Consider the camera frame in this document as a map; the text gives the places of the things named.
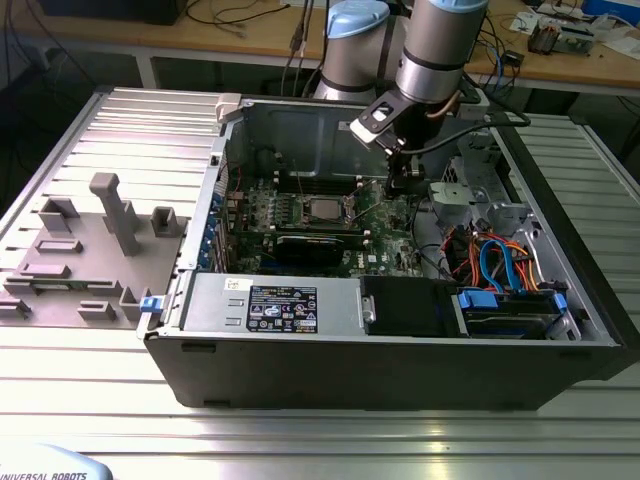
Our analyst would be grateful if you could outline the metal locking lever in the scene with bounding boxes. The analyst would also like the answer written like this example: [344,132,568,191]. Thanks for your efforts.
[294,163,308,222]
[351,177,376,224]

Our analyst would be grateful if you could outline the metal socket cover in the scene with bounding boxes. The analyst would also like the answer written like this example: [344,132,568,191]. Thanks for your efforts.
[342,177,376,223]

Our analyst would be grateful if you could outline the silver CPU chip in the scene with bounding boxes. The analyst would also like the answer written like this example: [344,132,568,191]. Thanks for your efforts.
[309,198,344,220]

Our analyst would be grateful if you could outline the black RAM slot white clips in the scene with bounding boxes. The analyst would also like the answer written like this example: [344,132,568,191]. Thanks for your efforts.
[273,171,362,180]
[275,179,363,189]

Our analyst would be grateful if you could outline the CPU socket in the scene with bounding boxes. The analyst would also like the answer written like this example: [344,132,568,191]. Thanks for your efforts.
[297,192,357,226]

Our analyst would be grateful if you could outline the CPU cooler heatsink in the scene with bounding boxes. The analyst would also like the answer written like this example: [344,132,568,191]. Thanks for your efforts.
[528,22,560,55]

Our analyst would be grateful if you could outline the silver metal drive cage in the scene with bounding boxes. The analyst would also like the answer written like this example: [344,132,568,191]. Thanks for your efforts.
[427,129,551,261]

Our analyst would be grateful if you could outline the green motherboard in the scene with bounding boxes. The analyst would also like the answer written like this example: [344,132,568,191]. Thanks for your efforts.
[222,172,441,276]

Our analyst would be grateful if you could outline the black graphics card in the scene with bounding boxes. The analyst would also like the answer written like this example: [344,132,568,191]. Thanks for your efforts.
[262,229,366,274]

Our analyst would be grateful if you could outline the hard disk in blue carrier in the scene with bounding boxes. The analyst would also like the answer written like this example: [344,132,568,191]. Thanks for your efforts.
[452,287,569,342]

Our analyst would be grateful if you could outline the black label sticker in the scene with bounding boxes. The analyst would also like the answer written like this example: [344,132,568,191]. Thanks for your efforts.
[248,284,319,334]

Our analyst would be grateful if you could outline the white printed paper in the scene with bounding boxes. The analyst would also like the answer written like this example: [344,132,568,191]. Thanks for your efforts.
[509,9,539,35]

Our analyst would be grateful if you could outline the grey plastic case latch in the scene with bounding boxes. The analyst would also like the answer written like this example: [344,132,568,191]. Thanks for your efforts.
[213,92,244,124]

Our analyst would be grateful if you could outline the black PC case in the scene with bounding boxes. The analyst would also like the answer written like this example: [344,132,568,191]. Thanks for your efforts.
[137,94,629,411]

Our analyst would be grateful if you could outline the grey metal device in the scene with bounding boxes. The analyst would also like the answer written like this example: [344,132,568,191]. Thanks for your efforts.
[557,23,597,57]

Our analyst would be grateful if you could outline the grey power supply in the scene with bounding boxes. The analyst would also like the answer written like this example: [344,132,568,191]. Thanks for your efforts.
[182,272,364,336]

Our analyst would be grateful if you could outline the blue box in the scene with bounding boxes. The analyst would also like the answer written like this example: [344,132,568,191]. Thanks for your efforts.
[583,0,640,17]

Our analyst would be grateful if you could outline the wooden desk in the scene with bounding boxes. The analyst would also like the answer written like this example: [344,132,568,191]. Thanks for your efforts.
[0,0,640,99]

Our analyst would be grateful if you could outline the grey parts rack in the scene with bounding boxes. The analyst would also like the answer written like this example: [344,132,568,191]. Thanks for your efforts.
[0,172,194,331]

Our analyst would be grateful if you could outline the black monitor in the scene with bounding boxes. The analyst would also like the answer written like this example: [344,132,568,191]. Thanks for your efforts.
[37,0,181,26]

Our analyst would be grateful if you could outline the green RAM stick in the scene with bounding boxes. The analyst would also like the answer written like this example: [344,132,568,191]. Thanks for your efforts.
[28,281,90,293]

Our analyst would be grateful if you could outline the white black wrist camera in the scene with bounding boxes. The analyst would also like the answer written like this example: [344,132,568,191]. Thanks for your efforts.
[349,94,406,151]

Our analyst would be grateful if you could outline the red wire bundle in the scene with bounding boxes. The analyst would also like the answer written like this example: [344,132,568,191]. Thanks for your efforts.
[442,224,484,281]

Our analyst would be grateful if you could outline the brown curved hose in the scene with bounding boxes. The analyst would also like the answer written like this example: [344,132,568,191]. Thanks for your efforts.
[424,89,460,121]

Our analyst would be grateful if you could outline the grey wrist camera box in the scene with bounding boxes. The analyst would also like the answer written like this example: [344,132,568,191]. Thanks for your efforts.
[457,88,494,121]

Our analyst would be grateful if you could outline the blue data wire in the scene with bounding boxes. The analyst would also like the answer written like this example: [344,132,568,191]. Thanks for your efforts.
[477,238,519,296]

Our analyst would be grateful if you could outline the orange data wire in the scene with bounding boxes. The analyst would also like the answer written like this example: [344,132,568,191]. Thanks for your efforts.
[502,241,544,294]

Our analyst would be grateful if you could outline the blue cable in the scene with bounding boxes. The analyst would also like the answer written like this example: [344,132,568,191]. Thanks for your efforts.
[492,47,509,94]

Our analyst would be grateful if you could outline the red black twisted wire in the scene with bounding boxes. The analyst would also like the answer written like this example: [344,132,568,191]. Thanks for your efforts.
[227,162,246,196]

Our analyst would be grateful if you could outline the grey USB cable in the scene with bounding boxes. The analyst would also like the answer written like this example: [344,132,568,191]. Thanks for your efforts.
[279,0,314,99]

